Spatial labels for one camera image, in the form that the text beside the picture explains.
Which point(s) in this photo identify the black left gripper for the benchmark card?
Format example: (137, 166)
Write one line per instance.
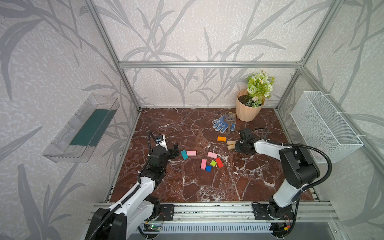
(172, 151)

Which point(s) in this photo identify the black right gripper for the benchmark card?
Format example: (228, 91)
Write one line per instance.
(241, 145)

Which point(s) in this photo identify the red block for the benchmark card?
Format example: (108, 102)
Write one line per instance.
(219, 162)

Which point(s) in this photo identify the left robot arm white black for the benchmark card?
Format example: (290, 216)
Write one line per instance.
(120, 220)

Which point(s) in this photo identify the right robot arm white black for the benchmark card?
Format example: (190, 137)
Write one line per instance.
(299, 167)

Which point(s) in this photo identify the teal block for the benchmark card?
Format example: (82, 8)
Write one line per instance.
(184, 154)

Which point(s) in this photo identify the pink block left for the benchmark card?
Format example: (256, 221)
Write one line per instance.
(191, 153)

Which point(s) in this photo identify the pink block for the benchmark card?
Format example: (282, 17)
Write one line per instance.
(212, 155)
(191, 153)
(203, 164)

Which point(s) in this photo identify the orange block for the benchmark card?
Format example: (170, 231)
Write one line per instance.
(221, 139)

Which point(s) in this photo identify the pink block lower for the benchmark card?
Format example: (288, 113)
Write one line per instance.
(203, 164)

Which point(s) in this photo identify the pink block middle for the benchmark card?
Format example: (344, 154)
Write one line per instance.
(212, 155)

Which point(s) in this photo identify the green block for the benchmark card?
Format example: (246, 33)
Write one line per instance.
(213, 163)

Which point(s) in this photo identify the beige flower pot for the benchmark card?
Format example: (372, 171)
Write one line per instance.
(245, 113)

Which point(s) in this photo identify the blue dotted work glove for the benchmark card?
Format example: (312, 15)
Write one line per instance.
(220, 125)

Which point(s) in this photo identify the green artificial plant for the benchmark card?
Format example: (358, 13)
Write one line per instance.
(260, 87)

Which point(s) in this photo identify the green circuit board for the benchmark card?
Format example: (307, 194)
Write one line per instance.
(152, 227)

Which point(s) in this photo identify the clear plastic tray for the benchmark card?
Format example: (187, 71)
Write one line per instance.
(79, 138)

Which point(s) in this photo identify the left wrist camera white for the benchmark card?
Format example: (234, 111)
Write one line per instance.
(161, 141)

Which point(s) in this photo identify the white wire basket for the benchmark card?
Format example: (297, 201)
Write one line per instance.
(323, 127)

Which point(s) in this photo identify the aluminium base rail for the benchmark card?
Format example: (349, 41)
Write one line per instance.
(239, 212)

